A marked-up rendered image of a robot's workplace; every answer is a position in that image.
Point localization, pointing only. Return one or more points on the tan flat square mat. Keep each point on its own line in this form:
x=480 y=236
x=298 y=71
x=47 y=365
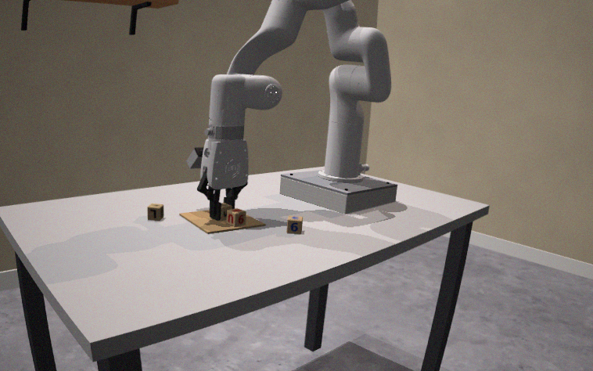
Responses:
x=202 y=220

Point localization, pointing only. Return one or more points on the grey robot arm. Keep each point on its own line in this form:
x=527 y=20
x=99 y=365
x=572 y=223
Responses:
x=231 y=93

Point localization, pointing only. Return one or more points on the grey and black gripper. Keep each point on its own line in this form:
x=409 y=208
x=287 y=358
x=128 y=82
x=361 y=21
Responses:
x=226 y=168

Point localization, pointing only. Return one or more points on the wooden letter block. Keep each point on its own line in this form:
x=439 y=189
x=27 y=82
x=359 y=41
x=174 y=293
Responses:
x=224 y=208
x=294 y=224
x=155 y=212
x=236 y=217

